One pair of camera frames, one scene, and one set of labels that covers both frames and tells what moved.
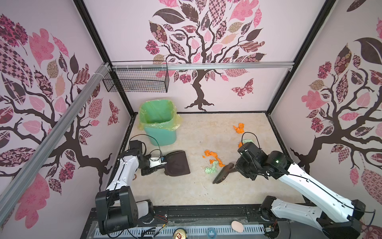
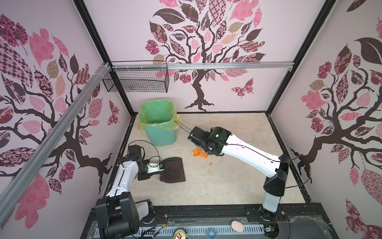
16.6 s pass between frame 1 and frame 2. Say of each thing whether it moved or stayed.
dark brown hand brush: moved
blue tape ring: stayed
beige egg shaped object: stayed
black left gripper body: moved
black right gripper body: moved
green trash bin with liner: stayed
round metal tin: stayed
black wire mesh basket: stayed
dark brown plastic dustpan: moved
